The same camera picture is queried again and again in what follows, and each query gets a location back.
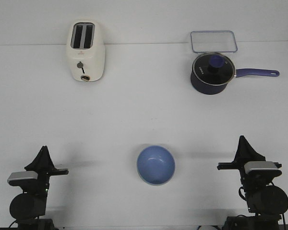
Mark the glass pot lid blue knob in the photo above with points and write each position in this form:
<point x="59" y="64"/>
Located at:
<point x="213" y="68"/>

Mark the dark blue saucepan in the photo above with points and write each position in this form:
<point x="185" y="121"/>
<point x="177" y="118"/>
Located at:
<point x="211" y="89"/>

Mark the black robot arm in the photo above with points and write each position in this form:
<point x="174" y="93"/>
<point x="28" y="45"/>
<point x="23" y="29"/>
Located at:
<point x="28" y="207"/>
<point x="266" y="202"/>

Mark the blue bowl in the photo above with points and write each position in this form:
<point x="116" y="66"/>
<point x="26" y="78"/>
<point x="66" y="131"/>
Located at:
<point x="155" y="165"/>

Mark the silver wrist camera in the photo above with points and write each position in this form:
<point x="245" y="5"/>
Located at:
<point x="19" y="178"/>
<point x="266" y="169"/>

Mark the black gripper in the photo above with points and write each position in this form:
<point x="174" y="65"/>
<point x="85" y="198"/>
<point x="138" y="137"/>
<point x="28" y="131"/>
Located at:
<point x="245" y="152"/>
<point x="41" y="183"/>

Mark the clear plastic container blue rim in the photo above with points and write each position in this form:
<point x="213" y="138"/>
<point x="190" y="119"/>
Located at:
<point x="221" y="41"/>

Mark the cream two-slot toaster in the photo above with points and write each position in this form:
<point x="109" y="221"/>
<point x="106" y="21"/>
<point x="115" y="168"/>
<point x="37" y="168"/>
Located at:
<point x="85" y="51"/>

